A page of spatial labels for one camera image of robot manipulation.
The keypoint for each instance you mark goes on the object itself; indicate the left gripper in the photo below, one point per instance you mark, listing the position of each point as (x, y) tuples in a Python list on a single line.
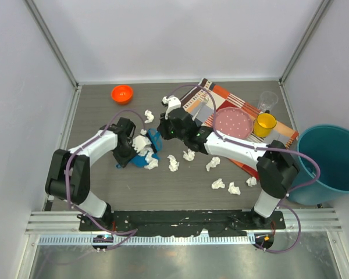
[(128, 157)]

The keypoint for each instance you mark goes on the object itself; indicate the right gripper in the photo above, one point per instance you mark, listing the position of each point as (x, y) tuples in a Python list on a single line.
[(165, 128)]

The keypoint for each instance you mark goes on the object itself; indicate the blue dustpan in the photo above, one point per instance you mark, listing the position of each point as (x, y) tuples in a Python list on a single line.
[(140, 161)]

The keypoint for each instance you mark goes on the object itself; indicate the paper scrap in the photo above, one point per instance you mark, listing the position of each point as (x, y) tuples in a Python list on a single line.
[(151, 162), (188, 155), (149, 117), (215, 161), (218, 184), (234, 190), (173, 163), (147, 151), (252, 181)]

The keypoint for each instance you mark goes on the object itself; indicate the blue hand brush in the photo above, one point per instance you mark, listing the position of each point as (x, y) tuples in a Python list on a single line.
[(155, 137)]

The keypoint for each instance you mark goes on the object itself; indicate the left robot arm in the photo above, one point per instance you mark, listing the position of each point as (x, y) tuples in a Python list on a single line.
[(69, 172)]

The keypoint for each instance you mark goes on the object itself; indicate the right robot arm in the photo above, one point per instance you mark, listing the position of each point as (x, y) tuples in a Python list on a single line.
[(276, 168)]

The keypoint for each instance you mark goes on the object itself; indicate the patterned placemat cloth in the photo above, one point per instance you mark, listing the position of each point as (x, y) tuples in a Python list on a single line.
[(224, 99)]

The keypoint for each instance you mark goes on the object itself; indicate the white plastic fork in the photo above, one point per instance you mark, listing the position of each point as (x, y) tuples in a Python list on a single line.
[(204, 102)]

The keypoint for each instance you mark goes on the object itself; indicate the orange bowl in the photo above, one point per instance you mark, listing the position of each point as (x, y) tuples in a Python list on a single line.
[(122, 94)]

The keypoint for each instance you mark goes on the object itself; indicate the pink dotted plate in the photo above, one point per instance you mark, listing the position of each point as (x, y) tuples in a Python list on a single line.
[(234, 122)]

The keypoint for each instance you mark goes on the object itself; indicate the yellow mug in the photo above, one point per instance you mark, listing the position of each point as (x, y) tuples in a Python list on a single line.
[(264, 124)]

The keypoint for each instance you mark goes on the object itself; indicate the clear plastic cup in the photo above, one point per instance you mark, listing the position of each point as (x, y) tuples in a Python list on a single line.
[(267, 101)]

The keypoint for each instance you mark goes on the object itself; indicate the teal trash bin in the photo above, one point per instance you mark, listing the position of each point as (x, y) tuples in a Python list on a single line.
[(328, 145)]

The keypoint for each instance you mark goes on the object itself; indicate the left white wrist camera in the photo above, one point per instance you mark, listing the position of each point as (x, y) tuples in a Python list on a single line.
[(140, 142)]

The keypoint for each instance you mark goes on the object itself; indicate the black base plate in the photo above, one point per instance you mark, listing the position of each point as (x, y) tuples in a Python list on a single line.
[(187, 223)]

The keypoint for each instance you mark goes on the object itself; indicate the white slotted cable duct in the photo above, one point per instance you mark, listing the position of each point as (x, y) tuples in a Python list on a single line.
[(93, 239)]

